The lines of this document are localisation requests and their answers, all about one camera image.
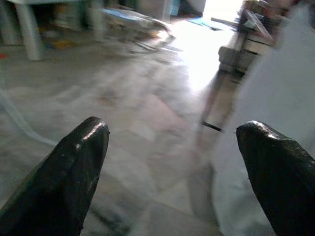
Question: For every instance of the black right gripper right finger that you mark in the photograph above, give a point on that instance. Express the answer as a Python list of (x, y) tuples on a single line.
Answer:
[(283, 186)]

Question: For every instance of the baby bouncer seat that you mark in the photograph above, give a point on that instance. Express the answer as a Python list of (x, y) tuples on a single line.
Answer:
[(128, 17)]

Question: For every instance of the white plastic table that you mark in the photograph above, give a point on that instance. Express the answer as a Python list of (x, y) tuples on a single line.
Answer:
[(29, 32)]

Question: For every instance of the blue floor mat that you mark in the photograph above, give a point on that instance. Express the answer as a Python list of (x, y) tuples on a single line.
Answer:
[(201, 23)]

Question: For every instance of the white garment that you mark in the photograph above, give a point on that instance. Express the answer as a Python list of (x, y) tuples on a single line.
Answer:
[(270, 93)]

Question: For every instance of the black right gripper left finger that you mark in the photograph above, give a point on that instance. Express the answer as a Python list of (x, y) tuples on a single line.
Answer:
[(54, 186)]

